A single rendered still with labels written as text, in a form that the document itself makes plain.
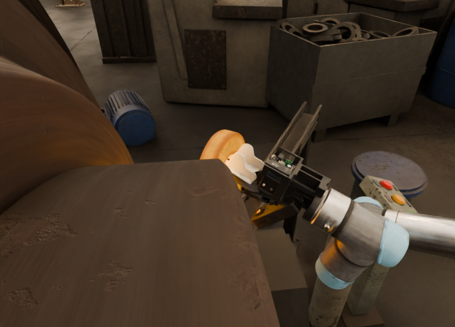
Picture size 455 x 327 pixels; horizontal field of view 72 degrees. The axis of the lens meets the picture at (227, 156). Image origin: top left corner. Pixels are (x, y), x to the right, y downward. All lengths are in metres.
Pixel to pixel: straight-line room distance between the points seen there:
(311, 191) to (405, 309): 1.16
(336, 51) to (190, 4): 1.19
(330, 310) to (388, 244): 0.79
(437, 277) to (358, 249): 1.26
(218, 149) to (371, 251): 0.31
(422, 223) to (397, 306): 0.96
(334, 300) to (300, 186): 0.78
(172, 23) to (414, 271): 2.33
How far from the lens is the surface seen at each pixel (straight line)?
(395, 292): 1.70
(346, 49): 2.30
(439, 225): 0.72
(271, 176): 0.56
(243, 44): 2.73
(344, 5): 3.98
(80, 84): 0.18
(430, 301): 1.74
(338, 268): 0.65
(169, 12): 2.77
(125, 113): 2.27
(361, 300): 1.47
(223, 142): 0.59
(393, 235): 0.59
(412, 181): 1.58
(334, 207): 0.57
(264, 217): 0.64
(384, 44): 2.51
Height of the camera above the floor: 1.29
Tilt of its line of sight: 35 degrees down
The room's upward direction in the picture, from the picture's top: straight up
